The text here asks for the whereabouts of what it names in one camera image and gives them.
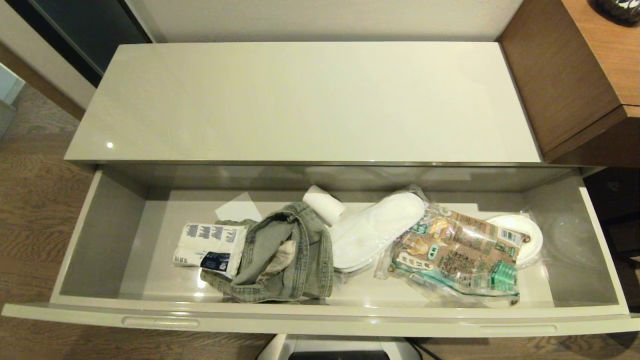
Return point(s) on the white tissue pack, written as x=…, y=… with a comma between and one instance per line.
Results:
x=207, y=245

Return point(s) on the beige cabinet drawer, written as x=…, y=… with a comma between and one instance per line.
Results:
x=100, y=240

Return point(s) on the white and black robot base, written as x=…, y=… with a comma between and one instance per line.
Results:
x=340, y=347

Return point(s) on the white paper roll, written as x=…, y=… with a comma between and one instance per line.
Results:
x=322, y=204

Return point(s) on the faded denim jeans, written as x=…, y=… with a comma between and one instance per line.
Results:
x=280, y=260

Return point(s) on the brown and green snack bag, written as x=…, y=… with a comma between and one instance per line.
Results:
x=455, y=255

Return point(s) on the bagged white slippers, brown sticker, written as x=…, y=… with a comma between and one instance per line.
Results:
x=530, y=240

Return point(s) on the clear plastic lid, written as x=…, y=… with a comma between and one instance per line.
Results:
x=570, y=240

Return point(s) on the brown wooden side cabinet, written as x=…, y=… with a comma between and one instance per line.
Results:
x=575, y=75

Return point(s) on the dark door panel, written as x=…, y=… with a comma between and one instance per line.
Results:
x=85, y=30

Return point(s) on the pale blue cabinet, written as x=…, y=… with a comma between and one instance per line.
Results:
x=9, y=82

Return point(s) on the dark bowl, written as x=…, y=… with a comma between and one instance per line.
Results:
x=620, y=9

